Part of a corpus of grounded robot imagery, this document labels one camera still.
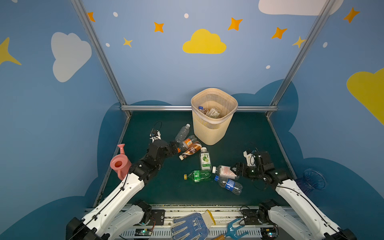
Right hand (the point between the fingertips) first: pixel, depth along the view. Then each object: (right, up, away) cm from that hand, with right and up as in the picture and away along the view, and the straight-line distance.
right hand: (237, 168), depth 81 cm
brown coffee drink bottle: (-26, +8, +15) cm, 31 cm away
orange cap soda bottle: (-29, +12, +18) cm, 36 cm away
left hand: (-37, +14, -3) cm, 39 cm away
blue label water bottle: (-5, -9, -1) cm, 10 cm away
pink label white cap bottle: (-6, -4, +5) cm, 9 cm away
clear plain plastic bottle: (-32, +18, +22) cm, 43 cm away
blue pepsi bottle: (-17, +35, +23) cm, 45 cm away
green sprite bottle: (-22, -5, +4) cm, 23 cm away
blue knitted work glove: (-25, -26, -9) cm, 37 cm away
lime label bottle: (-12, +32, +17) cm, 38 cm away
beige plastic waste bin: (-15, +20, +7) cm, 27 cm away
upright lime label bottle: (-17, 0, +9) cm, 19 cm away
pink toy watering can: (-64, +3, 0) cm, 64 cm away
